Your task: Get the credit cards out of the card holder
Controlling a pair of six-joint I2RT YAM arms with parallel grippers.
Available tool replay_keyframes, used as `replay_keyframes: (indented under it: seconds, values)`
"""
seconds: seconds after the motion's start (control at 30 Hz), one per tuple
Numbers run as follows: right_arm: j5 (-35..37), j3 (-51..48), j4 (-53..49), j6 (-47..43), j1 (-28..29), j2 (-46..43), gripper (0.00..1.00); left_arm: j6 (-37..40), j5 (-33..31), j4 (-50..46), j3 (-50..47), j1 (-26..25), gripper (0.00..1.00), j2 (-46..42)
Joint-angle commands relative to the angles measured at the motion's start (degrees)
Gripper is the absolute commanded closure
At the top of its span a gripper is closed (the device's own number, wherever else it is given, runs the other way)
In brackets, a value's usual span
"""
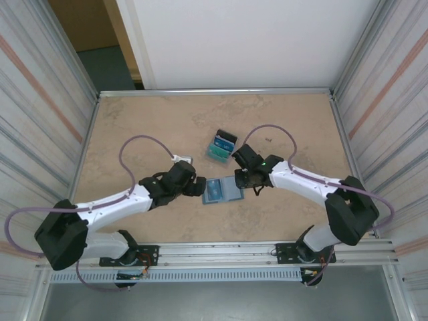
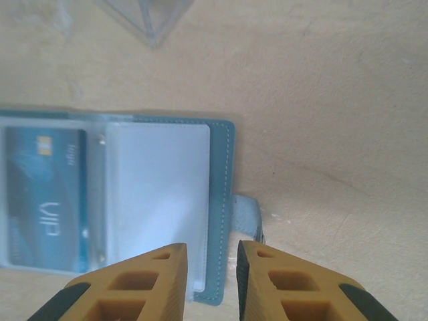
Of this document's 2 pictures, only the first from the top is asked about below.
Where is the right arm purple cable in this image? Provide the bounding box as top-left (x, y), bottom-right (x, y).
top-left (241, 124), bottom-right (396, 288)

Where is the blue card in stand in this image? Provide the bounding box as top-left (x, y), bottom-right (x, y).
top-left (211, 136), bottom-right (235, 152)

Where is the clear acrylic card stand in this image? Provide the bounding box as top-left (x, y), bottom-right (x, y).
top-left (204, 128), bottom-right (240, 166)

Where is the tan wooden door jamb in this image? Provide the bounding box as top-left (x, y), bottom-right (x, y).
top-left (102, 0), bottom-right (144, 90)

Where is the black card in stand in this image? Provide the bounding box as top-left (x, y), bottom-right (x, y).
top-left (216, 128), bottom-right (239, 144)

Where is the blue card holder wallet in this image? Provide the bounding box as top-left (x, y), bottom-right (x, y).
top-left (201, 176), bottom-right (247, 205)

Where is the blue credit card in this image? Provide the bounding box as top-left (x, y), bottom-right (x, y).
top-left (205, 179), bottom-right (224, 203)

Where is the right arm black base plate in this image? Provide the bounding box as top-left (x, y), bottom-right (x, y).
top-left (274, 241), bottom-right (336, 265)

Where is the aluminium upright post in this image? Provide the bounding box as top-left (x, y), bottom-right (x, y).
top-left (31, 0), bottom-right (101, 98)
top-left (332, 0), bottom-right (394, 98)

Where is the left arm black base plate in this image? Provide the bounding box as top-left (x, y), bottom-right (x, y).
top-left (99, 245), bottom-right (160, 268)

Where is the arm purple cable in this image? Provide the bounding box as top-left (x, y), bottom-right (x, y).
top-left (7, 134), bottom-right (184, 294)
top-left (241, 124), bottom-right (396, 288)

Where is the green circuit board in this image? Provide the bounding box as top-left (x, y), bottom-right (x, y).
top-left (116, 271), bottom-right (150, 280)

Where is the aluminium table side rail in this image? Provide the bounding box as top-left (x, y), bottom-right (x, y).
top-left (62, 95), bottom-right (102, 242)
top-left (329, 93), bottom-right (379, 239)

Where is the aluminium table edge rail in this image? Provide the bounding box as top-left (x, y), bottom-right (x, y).
top-left (98, 87), bottom-right (335, 98)

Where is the grey slotted cable duct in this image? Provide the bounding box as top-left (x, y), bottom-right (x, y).
top-left (49, 269), bottom-right (304, 284)

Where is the green card in stand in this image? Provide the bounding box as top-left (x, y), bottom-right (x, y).
top-left (206, 144), bottom-right (233, 163)

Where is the long aluminium mounting rail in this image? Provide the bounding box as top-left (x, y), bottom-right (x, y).
top-left (35, 237), bottom-right (401, 268)

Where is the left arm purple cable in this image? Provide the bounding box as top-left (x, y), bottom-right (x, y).
top-left (7, 134), bottom-right (184, 294)

